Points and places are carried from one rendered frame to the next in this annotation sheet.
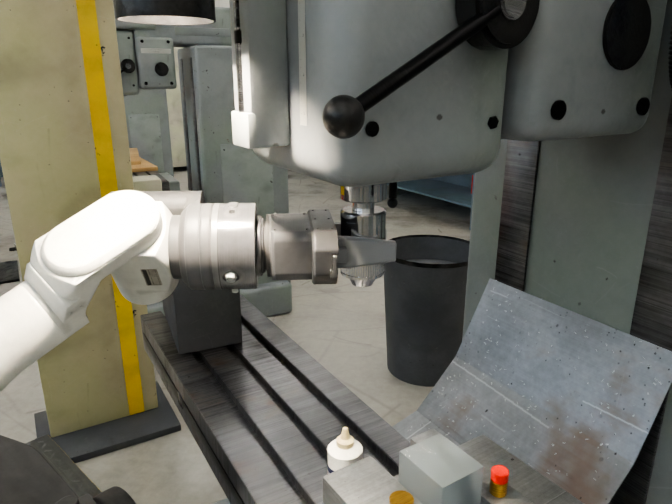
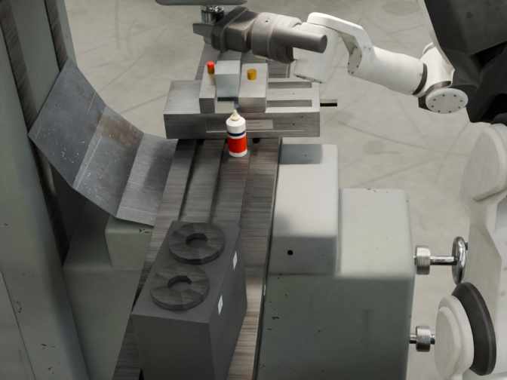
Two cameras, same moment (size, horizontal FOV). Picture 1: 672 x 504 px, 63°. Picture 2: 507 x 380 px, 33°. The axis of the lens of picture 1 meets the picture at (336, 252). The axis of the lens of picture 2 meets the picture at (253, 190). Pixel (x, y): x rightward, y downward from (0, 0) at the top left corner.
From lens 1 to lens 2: 2.08 m
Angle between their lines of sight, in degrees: 114
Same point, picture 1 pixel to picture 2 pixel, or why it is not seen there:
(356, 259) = not seen: hidden behind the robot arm
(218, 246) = not seen: hidden behind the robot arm
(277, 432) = (233, 200)
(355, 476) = (253, 92)
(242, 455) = (263, 194)
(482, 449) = (174, 108)
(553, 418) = (96, 133)
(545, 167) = (16, 24)
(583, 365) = (74, 102)
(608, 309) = (53, 71)
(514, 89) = not seen: outside the picture
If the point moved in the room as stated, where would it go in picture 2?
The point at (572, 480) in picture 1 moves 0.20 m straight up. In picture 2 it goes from (121, 131) to (109, 56)
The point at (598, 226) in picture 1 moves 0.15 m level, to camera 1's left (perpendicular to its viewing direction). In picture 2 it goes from (38, 32) to (90, 50)
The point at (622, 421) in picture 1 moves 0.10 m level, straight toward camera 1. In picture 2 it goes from (93, 99) to (134, 88)
